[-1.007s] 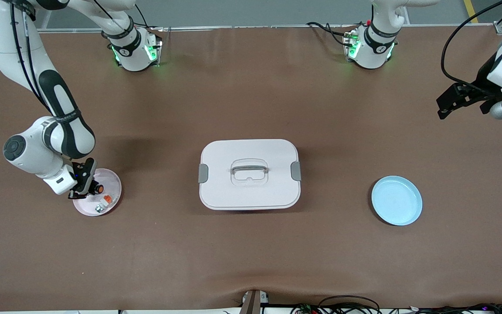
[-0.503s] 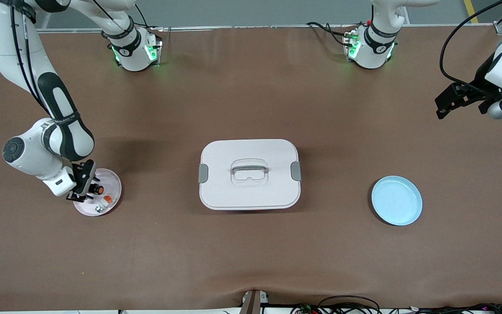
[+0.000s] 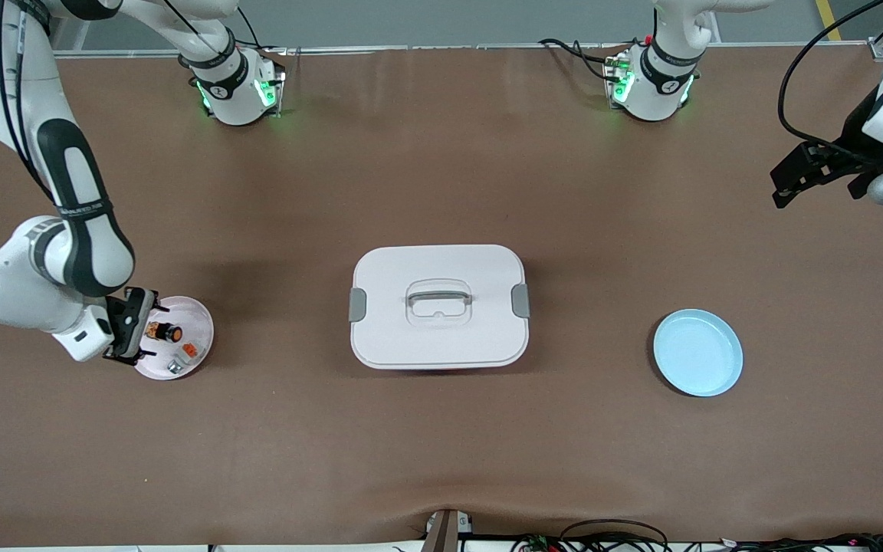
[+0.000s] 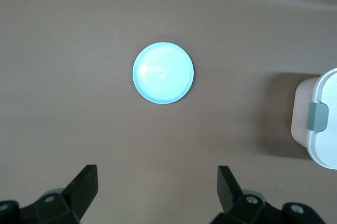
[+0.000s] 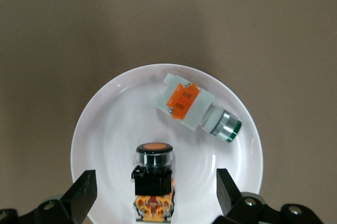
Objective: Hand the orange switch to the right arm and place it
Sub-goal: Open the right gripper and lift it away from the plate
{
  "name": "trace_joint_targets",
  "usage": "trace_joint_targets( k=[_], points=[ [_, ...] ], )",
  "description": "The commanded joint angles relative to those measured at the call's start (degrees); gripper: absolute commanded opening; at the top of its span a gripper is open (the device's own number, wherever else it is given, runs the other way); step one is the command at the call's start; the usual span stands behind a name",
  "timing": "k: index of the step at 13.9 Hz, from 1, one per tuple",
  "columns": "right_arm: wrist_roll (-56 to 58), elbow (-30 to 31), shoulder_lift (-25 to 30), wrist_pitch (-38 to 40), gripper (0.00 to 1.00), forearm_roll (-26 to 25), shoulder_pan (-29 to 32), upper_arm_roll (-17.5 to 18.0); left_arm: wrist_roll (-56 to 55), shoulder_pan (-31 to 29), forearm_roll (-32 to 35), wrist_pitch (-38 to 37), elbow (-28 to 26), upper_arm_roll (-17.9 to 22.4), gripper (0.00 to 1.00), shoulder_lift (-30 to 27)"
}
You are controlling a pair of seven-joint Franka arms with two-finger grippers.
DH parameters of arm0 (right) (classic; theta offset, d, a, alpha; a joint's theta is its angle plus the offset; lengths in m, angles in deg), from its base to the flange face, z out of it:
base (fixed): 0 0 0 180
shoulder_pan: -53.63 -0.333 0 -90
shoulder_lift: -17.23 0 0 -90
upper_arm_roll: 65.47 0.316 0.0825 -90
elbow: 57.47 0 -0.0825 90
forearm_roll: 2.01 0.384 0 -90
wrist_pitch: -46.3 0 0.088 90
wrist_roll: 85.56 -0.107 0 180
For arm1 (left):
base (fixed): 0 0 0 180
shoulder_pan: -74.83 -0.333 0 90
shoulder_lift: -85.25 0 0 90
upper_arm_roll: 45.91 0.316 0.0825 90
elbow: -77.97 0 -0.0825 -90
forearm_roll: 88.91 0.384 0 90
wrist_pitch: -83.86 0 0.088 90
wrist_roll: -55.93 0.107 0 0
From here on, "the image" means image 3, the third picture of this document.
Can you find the pale pink round plate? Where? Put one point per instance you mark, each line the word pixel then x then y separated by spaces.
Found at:
pixel 192 318

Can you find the white lidded storage box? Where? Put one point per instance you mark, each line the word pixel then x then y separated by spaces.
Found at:
pixel 441 345

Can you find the brown table cover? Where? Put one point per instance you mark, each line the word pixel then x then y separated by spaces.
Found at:
pixel 441 460

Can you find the aluminium table edge rail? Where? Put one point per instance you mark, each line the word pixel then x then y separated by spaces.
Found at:
pixel 449 47

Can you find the small white orange switch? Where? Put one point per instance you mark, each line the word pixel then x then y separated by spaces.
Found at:
pixel 190 351

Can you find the light blue round plate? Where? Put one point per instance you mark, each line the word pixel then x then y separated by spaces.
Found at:
pixel 698 353

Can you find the grey box latch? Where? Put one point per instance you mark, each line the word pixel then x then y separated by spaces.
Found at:
pixel 520 300
pixel 357 305

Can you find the orange black push-button switch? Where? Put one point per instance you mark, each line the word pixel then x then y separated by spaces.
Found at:
pixel 173 333

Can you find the metal table edge bracket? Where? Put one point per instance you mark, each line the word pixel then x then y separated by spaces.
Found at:
pixel 445 533

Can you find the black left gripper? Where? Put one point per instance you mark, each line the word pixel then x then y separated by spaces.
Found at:
pixel 854 142

